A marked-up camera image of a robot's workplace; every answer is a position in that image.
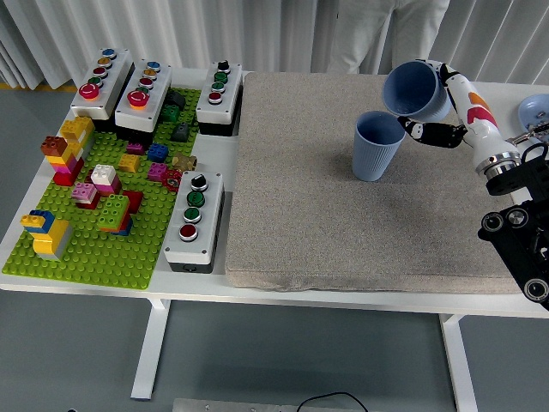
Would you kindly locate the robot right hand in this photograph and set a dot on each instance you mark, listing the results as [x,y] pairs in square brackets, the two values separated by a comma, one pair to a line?
[482,133]

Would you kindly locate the blue ribbed cup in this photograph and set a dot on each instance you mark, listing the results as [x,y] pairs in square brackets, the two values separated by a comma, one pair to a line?
[412,90]
[373,159]

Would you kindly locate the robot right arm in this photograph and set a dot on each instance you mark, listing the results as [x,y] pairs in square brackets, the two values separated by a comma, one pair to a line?
[523,240]

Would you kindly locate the blue plate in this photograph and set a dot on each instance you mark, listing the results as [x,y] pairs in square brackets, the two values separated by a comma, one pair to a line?
[532,107]

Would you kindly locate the small metal nuts pile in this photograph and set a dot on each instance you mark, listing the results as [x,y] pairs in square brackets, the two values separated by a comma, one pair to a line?
[541,127]

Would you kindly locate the small metal screw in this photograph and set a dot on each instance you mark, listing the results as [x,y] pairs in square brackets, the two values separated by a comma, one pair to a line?
[541,114]

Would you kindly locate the person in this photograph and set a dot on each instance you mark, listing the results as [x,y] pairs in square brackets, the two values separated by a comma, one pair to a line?
[386,34]

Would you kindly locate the grey-brown fabric mat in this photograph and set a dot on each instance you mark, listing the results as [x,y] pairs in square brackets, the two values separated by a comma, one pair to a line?
[321,223]

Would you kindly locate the white table leg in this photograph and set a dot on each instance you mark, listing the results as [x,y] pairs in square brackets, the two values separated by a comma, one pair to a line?
[148,356]
[461,365]

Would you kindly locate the four-button control box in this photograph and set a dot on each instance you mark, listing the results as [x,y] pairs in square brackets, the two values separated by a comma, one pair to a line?
[227,92]
[206,214]

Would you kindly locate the brass pipe fitting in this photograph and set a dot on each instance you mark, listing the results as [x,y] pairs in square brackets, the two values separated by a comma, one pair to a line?
[184,162]

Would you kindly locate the dark grey sloped brick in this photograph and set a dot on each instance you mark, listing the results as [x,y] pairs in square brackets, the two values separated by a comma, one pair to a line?
[176,99]

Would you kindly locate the dark green brick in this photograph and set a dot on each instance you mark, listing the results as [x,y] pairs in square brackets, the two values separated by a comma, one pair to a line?
[170,113]

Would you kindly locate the red valve handwheel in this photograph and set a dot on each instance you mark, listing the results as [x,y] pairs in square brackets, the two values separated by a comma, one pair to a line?
[173,179]

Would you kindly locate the blue brick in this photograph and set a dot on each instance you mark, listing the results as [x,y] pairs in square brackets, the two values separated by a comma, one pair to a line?
[157,152]

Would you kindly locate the five-button control box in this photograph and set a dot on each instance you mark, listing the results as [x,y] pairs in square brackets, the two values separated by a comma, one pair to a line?
[113,86]
[156,92]

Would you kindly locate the white pleated curtain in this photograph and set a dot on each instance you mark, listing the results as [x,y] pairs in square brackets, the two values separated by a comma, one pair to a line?
[171,26]

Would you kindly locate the flat magenta brick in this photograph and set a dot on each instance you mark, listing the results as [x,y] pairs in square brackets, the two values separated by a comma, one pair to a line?
[135,148]

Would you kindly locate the green-topped brick stack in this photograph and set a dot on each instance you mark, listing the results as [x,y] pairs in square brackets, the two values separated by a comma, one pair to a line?
[113,212]

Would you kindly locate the white pink brick stack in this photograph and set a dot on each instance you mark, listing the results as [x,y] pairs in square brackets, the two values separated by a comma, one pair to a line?
[105,178]

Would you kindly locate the green studded baseplate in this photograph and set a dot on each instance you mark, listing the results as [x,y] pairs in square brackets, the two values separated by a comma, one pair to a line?
[107,262]

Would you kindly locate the pink red brick stack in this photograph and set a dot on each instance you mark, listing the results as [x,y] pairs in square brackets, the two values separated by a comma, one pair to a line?
[84,193]

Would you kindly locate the yellow white brick stack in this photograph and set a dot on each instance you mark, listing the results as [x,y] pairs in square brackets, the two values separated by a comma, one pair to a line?
[77,126]

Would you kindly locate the brown-topped brick tower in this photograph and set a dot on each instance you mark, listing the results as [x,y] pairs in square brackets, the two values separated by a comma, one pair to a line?
[64,165]

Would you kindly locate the yellow blue brick tower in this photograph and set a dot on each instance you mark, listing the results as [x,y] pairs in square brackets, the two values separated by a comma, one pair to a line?
[49,240]

